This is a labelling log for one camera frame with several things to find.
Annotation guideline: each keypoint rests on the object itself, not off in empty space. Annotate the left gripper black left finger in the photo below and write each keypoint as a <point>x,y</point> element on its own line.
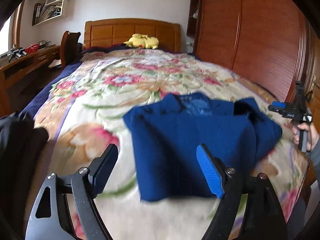
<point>50,216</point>

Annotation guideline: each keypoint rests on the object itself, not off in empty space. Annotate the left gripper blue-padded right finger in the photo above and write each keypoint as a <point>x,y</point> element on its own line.
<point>263,218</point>

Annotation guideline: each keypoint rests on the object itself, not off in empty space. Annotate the navy blue suit jacket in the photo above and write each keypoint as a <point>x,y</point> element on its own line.
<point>166,135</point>

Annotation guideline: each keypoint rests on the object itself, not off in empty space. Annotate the grey sleeve forearm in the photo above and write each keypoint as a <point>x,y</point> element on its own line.
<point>315,158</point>

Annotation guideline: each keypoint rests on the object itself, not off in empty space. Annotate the black folded clothes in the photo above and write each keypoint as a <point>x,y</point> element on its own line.
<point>21,145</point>

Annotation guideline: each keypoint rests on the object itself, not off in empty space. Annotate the person's right hand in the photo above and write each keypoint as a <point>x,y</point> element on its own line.
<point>313,135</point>

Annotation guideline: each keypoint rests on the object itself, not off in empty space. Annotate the floral bed blanket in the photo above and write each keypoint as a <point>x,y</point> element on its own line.
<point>83,110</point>

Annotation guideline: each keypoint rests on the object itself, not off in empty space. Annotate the wooden louvered wardrobe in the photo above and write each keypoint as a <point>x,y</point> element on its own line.
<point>268,42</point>

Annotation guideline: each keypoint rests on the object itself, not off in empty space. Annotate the wooden desk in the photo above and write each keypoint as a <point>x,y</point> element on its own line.
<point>16,70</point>

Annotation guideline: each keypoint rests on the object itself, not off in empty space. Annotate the wooden chair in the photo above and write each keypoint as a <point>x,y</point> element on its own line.
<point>69,48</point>

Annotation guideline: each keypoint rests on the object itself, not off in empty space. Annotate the red basket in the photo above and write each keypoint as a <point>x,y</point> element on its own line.
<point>32,49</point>

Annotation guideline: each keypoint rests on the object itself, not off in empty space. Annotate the black gadget on desk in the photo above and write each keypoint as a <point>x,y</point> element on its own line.
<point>16,53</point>

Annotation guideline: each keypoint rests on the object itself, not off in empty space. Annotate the yellow Pikachu plush toy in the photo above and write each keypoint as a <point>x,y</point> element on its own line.
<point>142,41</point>

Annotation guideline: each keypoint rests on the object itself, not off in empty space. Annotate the wooden bed headboard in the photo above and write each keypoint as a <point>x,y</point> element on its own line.
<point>107,33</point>

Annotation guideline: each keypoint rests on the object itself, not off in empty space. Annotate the window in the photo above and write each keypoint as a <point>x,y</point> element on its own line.
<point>10,33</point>

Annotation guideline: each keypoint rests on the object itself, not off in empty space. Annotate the wooden door with handle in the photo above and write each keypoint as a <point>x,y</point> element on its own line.
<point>313,96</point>

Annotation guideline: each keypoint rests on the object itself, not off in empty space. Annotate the white wall shelf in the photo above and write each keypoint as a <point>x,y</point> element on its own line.
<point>48,10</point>

